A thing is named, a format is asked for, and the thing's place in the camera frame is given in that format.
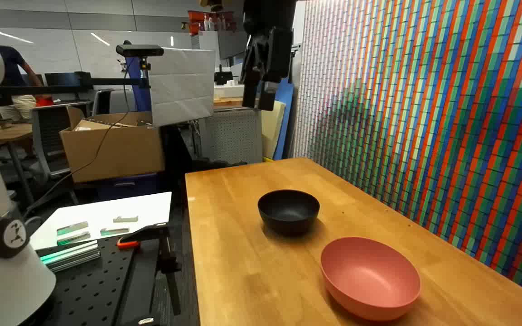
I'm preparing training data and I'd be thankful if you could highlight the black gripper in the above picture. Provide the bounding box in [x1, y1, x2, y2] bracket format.
[241, 0, 298, 112]

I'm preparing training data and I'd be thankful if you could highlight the pink bowl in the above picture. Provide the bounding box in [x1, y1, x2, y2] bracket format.
[319, 235, 423, 322]

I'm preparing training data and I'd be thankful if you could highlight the black bowl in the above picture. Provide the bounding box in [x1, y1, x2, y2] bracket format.
[256, 188, 323, 237]

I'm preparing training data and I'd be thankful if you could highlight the blue board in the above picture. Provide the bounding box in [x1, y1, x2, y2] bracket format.
[272, 80, 298, 163]

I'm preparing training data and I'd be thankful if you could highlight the beige board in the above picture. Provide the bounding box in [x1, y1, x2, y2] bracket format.
[260, 98, 289, 163]

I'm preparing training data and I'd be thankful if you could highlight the grey cabinet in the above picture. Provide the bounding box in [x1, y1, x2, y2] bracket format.
[202, 107, 267, 167]

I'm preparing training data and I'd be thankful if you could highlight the white square panel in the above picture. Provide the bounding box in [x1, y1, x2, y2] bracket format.
[149, 47, 218, 129]

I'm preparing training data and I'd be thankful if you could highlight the orange red sign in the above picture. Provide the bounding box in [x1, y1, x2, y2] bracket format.
[185, 7, 238, 36]

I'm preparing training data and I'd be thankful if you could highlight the brown cardboard box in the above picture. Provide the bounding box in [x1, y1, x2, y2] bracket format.
[58, 110, 167, 185]

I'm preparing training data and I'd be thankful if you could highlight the white paper sheet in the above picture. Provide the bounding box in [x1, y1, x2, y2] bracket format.
[29, 190, 174, 253]

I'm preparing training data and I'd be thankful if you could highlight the black tripod clamp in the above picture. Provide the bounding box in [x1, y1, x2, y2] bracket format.
[133, 221, 185, 317]

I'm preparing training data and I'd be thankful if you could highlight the black horizontal bar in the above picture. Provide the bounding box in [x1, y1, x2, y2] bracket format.
[0, 74, 153, 112]

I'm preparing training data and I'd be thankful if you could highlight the green and white marker bundle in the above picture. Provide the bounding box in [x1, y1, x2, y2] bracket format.
[38, 239, 102, 273]

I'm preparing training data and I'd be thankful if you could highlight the person in dark shirt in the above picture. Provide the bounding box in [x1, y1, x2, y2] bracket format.
[0, 23, 46, 89]

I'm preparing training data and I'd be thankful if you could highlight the black perforated breadboard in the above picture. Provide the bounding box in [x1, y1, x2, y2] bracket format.
[26, 235, 176, 326]

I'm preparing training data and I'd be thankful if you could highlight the black camera on blue stand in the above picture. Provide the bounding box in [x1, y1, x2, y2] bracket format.
[115, 42, 167, 114]

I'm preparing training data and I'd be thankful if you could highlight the orange handled tool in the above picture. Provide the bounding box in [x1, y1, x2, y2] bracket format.
[115, 237, 144, 252]

